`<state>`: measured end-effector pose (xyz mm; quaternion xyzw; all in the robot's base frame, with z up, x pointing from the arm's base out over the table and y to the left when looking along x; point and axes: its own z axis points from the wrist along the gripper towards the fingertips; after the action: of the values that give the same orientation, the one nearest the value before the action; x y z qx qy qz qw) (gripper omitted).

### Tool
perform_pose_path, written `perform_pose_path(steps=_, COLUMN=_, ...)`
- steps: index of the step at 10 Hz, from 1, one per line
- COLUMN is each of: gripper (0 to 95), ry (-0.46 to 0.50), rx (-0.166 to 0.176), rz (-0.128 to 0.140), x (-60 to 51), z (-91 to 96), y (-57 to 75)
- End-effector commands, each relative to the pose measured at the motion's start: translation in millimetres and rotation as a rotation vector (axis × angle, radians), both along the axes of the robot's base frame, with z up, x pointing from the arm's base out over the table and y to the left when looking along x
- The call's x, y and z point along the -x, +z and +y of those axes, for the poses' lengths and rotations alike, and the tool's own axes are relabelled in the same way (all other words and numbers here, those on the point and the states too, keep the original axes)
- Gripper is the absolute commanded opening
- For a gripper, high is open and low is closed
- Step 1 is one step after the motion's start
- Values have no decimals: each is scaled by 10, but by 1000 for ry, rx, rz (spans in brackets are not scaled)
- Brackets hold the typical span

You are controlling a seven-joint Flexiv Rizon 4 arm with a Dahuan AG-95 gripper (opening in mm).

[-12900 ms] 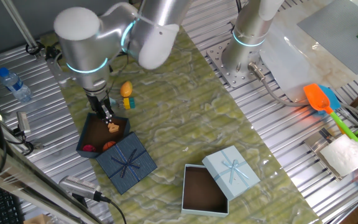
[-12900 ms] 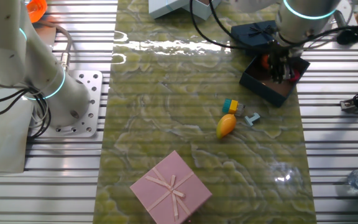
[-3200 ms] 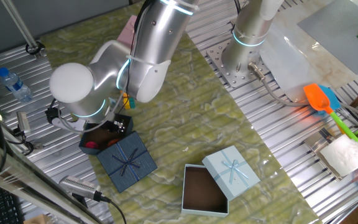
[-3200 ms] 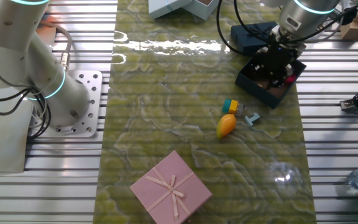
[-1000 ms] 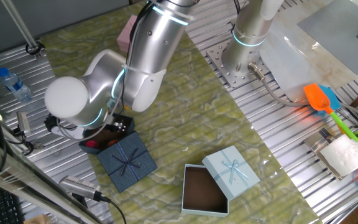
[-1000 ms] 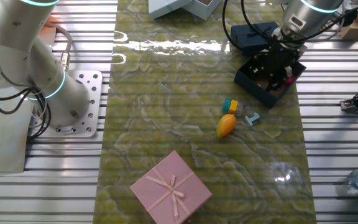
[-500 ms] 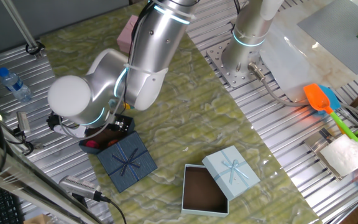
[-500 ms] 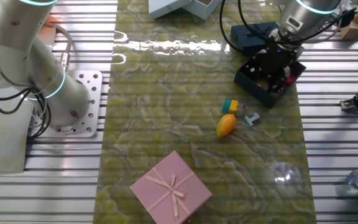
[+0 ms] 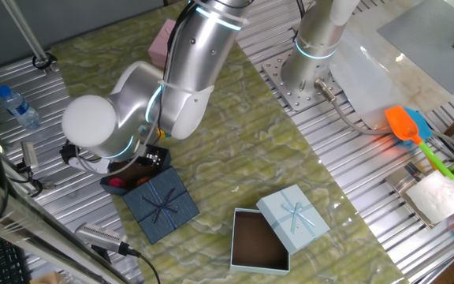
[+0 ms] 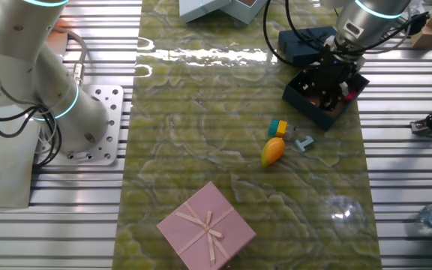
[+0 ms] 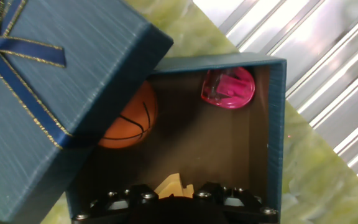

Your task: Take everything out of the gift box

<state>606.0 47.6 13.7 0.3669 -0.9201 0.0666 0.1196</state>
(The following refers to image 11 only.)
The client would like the dark blue ribboned box lid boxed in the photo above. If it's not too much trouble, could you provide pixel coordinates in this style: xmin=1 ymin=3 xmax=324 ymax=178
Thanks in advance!
xmin=0 ymin=0 xmax=175 ymax=223

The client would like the pink translucent plastic toy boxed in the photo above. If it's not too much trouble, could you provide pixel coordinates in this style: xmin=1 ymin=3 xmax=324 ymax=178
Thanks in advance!
xmin=200 ymin=67 xmax=256 ymax=110

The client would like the tan wooden number four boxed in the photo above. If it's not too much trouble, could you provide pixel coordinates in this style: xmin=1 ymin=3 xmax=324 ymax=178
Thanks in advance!
xmin=154 ymin=172 xmax=195 ymax=200

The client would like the orange toy basketball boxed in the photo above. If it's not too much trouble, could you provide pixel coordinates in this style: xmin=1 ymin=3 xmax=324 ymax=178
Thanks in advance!
xmin=98 ymin=80 xmax=159 ymax=149

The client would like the green marble pattern mat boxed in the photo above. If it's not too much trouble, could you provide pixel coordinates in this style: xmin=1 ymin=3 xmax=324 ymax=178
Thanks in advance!
xmin=40 ymin=0 xmax=358 ymax=224

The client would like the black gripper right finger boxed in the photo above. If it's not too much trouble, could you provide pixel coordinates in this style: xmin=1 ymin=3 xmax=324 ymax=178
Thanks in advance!
xmin=194 ymin=182 xmax=280 ymax=224

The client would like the dark blue gift box base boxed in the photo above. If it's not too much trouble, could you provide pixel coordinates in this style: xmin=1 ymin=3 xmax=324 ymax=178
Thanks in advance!
xmin=65 ymin=52 xmax=287 ymax=224

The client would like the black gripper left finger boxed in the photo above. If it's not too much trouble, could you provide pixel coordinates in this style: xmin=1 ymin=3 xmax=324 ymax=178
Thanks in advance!
xmin=71 ymin=184 xmax=160 ymax=224

